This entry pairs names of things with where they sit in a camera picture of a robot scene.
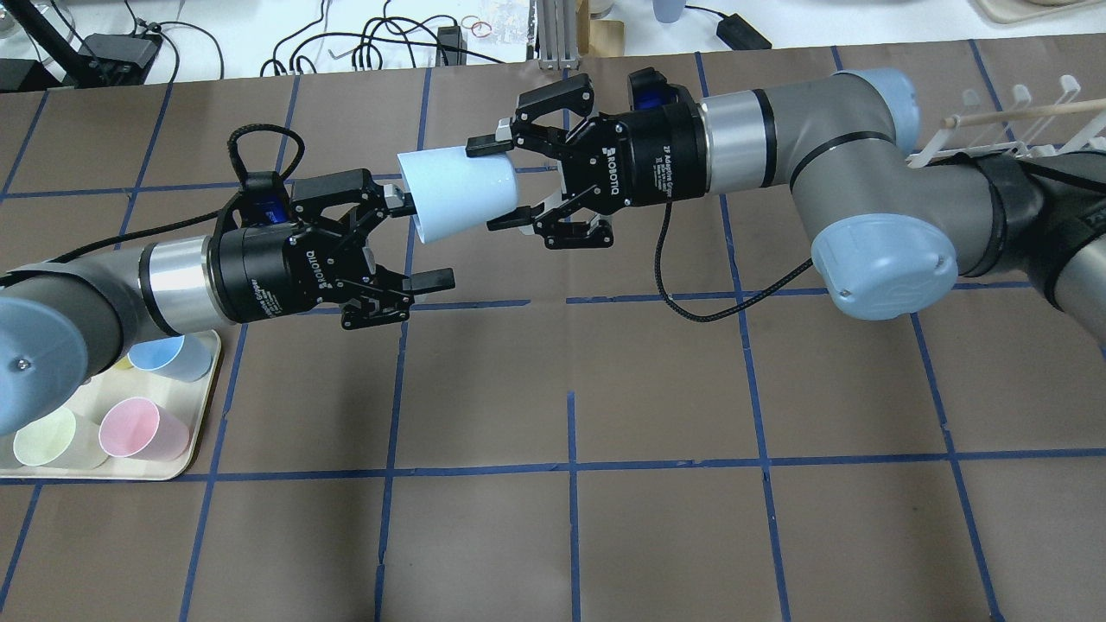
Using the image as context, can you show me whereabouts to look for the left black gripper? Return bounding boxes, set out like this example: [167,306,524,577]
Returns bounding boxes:
[207,168,457,330]

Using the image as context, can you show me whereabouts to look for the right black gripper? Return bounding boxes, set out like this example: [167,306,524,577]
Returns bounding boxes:
[467,73,709,251]

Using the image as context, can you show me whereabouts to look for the light blue plastic cup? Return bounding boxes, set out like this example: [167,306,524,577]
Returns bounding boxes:
[397,146,520,243]

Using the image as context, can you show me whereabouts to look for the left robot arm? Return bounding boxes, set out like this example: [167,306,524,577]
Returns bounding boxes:
[1,169,453,435]

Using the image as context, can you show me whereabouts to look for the pink plastic cup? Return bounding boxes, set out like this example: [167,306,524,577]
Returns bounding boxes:
[98,397,191,463]

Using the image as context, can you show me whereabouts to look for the pale green plastic cup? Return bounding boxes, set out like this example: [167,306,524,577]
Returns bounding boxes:
[13,407,108,470]

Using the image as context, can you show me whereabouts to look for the black power adapter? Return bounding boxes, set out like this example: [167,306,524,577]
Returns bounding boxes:
[714,13,773,51]

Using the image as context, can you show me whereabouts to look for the aluminium frame post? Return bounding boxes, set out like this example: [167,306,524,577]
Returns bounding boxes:
[532,1,583,71]

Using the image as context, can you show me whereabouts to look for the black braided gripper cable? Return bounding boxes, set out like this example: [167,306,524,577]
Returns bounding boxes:
[0,124,306,277]

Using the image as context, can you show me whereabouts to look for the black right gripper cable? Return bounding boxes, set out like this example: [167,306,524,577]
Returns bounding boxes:
[653,206,815,325]

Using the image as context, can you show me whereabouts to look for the white wire cup rack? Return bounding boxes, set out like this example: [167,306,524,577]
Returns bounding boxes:
[906,74,1105,168]

